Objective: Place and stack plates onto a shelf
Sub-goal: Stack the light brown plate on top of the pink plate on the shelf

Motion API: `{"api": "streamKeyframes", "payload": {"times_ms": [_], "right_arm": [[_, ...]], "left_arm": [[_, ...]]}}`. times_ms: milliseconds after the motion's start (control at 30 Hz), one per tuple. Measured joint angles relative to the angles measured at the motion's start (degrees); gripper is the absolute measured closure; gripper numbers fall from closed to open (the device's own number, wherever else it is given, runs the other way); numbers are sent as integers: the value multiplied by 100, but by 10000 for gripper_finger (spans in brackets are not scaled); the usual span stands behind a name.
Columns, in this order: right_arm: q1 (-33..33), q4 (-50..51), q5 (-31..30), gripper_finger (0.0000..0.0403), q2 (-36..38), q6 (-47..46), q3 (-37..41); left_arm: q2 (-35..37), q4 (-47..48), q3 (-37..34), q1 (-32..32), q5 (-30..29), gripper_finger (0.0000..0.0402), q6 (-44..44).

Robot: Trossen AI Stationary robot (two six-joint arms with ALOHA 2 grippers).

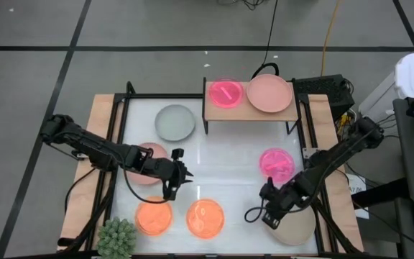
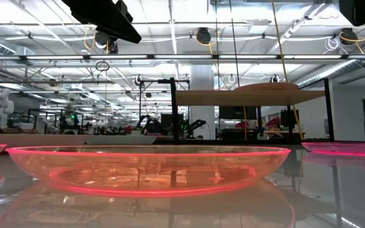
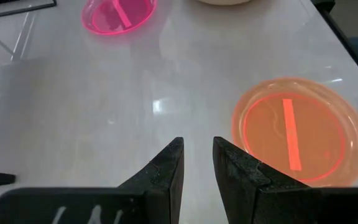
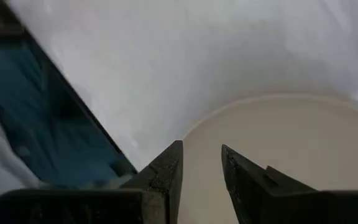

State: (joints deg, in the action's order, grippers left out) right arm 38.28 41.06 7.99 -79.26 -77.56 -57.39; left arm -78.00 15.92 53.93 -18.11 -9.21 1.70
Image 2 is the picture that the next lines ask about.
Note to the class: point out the grey-green matte plate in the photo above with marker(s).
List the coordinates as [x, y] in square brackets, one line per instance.
[120, 140]

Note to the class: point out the pink translucent plastic plate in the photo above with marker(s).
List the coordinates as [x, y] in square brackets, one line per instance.
[344, 148]

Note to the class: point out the white pillar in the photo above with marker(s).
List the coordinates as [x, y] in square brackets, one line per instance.
[202, 82]

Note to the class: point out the black background robot arm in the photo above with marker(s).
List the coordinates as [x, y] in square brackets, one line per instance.
[149, 124]
[195, 125]

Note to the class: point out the white humanoid robot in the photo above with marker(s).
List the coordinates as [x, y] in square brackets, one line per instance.
[0, 109]

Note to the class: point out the long ceiling light strip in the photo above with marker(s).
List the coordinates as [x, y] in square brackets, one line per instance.
[182, 57]

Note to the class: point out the black monitor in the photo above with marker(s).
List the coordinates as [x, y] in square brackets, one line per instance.
[238, 112]

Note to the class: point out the wooden shelf with black legs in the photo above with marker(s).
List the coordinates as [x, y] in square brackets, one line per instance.
[249, 97]

